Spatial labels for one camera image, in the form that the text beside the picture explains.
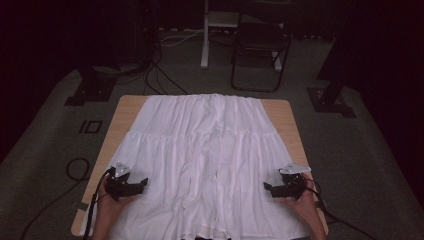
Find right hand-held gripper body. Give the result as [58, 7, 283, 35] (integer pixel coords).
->
[279, 163, 312, 201]

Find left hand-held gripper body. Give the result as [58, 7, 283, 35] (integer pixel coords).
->
[105, 161, 136, 202]

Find white pleated skirt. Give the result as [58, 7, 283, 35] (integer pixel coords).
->
[79, 93, 313, 240]

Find person's left hand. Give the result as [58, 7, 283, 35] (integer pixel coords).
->
[96, 178, 138, 215]

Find person's right hand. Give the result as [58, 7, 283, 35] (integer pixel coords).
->
[278, 174, 318, 216]

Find black folding chair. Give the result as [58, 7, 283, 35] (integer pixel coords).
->
[230, 13, 293, 94]

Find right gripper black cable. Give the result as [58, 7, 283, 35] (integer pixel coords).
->
[302, 178, 379, 240]

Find looped black floor cable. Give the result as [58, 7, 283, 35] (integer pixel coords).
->
[19, 157, 92, 240]

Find black stand with base plate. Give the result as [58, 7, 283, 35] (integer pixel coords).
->
[305, 0, 358, 119]
[64, 64, 118, 107]

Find black floor cables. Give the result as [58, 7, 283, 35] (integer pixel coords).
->
[142, 43, 190, 97]

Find white floor cable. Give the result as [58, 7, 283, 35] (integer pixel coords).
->
[159, 29, 205, 48]

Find white metal stand frame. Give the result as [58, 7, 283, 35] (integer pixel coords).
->
[199, 0, 284, 73]

